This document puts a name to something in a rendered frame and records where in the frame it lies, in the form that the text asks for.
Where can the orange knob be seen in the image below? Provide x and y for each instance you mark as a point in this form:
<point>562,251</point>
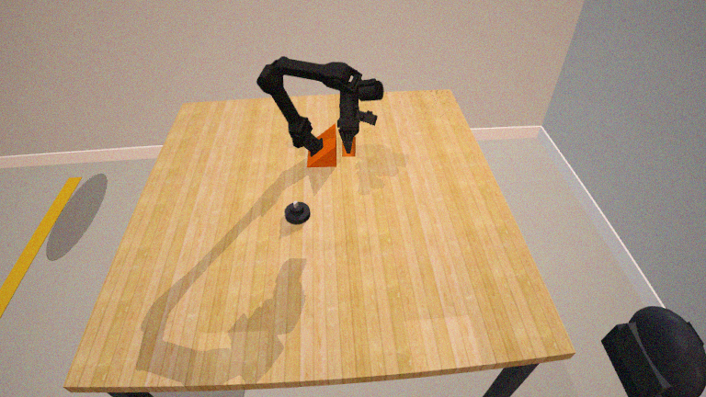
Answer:
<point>353,149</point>

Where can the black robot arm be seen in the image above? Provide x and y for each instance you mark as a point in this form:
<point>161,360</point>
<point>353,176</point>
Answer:
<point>334,75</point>

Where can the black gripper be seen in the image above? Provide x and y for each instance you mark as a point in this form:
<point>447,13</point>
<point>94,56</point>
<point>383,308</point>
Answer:
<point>348,123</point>

